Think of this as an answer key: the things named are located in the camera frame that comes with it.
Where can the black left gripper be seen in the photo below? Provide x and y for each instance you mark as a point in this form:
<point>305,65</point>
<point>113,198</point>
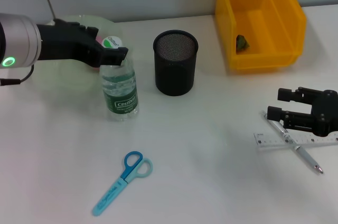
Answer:
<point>68,43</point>

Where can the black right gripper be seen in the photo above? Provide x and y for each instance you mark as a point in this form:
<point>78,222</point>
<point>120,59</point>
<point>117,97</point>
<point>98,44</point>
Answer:
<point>326,113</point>

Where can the pink peach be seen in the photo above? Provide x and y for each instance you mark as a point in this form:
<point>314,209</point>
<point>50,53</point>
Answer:
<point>99,40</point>

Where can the clear green-label water bottle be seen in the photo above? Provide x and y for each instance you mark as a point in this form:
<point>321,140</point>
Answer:
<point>120,94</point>

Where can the green plastic scrap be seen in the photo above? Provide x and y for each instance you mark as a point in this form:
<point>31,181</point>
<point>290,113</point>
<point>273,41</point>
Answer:
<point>242,44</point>

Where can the clear plastic ruler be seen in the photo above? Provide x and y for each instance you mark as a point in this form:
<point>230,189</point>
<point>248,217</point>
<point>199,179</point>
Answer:
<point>272,142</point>

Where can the translucent green fruit plate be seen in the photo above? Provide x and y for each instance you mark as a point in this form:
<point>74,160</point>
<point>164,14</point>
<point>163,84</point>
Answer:
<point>74,76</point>

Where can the grey ballpoint pen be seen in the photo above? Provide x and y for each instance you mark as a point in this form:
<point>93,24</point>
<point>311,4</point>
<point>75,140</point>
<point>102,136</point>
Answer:
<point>307,158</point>

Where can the black mesh pen cup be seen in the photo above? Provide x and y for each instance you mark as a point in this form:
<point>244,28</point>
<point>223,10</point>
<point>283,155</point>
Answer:
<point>174,70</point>

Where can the blue capped scissors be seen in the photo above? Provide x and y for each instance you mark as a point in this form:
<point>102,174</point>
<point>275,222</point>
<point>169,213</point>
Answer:
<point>113,192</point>

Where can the yellow plastic bin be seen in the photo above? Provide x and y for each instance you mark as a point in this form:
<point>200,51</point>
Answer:
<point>264,36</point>

